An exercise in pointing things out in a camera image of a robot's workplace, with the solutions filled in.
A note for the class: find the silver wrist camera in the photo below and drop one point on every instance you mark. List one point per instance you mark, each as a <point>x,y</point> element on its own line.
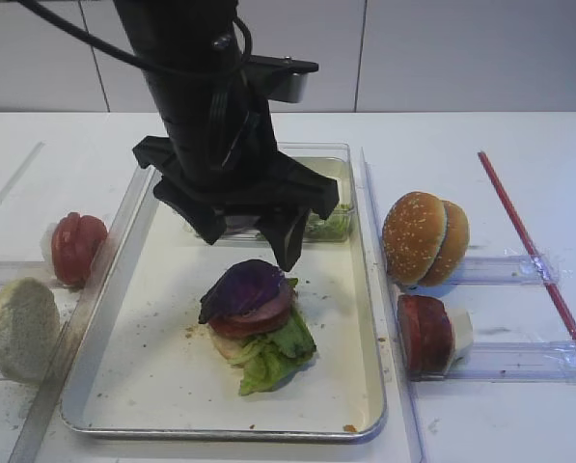
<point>280,79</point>

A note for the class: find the red thin rod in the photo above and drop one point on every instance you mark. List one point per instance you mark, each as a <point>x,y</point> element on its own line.
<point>550,285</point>

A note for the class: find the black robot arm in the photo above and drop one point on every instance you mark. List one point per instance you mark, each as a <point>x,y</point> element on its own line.
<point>188,48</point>

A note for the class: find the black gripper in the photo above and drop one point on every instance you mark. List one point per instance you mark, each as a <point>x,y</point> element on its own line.
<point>195,124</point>

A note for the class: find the tomato slice on burger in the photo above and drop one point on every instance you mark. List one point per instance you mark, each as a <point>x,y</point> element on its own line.
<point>228,328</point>

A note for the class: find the bottom bun slice standing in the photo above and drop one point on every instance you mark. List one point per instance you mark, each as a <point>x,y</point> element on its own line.
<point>29,329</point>

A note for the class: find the meat patties stack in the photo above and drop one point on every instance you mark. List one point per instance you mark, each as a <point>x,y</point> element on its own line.
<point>426,333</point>

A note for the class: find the white pusher block patties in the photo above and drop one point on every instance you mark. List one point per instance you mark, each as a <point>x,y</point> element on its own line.
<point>463,334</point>

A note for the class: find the sesame top bun front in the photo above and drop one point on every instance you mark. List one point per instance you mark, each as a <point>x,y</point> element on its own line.
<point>412,235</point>

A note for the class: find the green lettuce on burger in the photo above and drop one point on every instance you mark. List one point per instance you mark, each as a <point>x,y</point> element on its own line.
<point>269,360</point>

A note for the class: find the green lettuce in box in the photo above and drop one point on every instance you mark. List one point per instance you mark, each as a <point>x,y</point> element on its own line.
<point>333,229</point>

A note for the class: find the sesame top bun rear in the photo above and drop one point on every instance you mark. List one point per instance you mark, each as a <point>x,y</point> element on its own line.
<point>453,247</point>

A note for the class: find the clear plastic ingredient box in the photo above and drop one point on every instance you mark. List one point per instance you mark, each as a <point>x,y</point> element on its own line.
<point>226,191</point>

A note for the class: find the bottom bun on tray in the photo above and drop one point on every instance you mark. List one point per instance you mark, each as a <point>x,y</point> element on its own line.
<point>231,348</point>

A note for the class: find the clear thin rod left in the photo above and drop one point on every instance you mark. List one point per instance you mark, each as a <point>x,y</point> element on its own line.
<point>20,170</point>

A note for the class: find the sesame bun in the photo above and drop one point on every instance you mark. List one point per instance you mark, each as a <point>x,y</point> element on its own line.
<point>453,247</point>
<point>412,235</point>

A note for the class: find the purple cabbage leaf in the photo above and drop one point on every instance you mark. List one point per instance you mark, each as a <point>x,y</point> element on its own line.
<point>244,287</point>

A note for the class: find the red tomato slices stack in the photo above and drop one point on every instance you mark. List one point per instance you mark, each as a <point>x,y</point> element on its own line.
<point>73,247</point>

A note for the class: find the clear rail for top buns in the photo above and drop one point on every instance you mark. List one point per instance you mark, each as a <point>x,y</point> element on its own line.
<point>523,270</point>

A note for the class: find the clear rail for patties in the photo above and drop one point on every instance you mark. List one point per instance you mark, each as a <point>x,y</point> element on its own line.
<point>507,362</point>

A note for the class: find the metal baking tray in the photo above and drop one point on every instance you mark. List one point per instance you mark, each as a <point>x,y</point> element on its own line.
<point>149,368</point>

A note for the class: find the clear rail for tomato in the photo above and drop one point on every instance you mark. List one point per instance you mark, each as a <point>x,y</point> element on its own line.
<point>39,270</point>

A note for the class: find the meat patty on burger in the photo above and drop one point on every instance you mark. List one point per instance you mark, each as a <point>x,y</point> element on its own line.
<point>268,308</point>

